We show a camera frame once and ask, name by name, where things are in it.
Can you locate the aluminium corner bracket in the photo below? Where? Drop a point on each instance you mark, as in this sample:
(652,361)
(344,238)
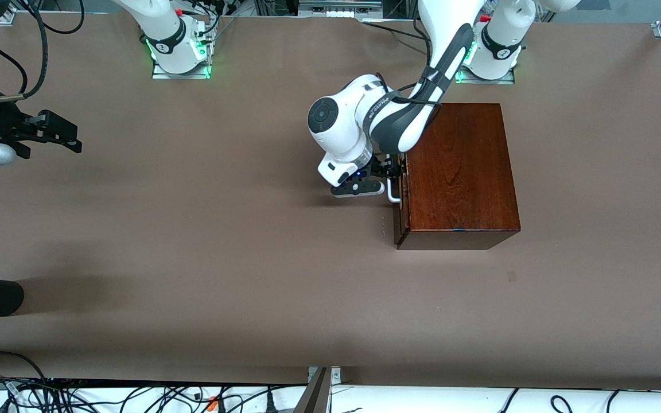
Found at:
(6,17)

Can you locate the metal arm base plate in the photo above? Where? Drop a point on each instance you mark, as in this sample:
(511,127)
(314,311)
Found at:
(161,73)
(505,81)

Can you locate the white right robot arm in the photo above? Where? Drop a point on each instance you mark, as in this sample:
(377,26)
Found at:
(167,34)

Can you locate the dark brown wooden cabinet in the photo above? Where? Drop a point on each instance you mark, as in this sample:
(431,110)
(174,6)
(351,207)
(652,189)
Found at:
(468,172)

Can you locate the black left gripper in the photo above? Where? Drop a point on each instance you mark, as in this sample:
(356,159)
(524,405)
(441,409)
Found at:
(380,167)

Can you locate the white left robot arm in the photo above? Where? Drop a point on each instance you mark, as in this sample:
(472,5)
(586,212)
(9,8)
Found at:
(342,123)

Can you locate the white power strip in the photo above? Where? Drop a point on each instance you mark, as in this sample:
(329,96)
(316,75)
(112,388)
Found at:
(339,11)

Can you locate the dark diagonal bar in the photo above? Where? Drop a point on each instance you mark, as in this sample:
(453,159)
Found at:
(313,398)

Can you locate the silver metal bracket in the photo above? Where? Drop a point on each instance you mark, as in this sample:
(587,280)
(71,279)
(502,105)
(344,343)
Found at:
(336,376)

